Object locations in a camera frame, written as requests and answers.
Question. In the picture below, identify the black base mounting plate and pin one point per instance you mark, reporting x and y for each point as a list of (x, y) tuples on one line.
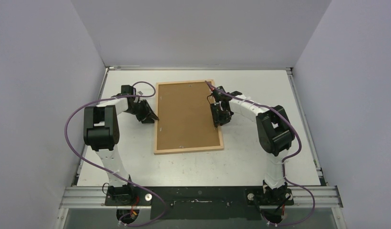
[(193, 203)]

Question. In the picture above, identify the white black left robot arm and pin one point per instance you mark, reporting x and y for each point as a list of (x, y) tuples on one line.
[(101, 133)]

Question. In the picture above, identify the brown frame backing board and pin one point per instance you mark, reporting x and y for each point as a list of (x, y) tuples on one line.
[(187, 115)]

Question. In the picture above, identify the light wooden picture frame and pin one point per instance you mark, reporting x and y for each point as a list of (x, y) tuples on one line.
[(189, 148)]

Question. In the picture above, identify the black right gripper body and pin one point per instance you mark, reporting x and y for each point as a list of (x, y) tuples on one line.
[(222, 114)]

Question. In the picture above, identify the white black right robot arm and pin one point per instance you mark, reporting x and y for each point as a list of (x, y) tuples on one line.
[(274, 135)]

